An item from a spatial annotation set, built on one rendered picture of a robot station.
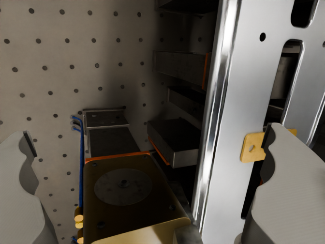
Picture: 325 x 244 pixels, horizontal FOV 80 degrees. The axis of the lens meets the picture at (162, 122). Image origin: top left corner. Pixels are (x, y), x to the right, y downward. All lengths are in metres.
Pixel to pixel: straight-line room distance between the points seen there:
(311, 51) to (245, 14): 0.10
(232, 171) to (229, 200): 0.05
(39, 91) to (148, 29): 0.26
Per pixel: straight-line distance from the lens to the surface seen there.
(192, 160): 0.39
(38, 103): 0.48
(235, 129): 0.23
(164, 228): 0.19
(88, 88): 0.47
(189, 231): 0.19
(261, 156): 0.28
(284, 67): 0.28
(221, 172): 0.25
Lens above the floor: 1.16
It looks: 61 degrees down
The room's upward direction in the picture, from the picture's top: 133 degrees clockwise
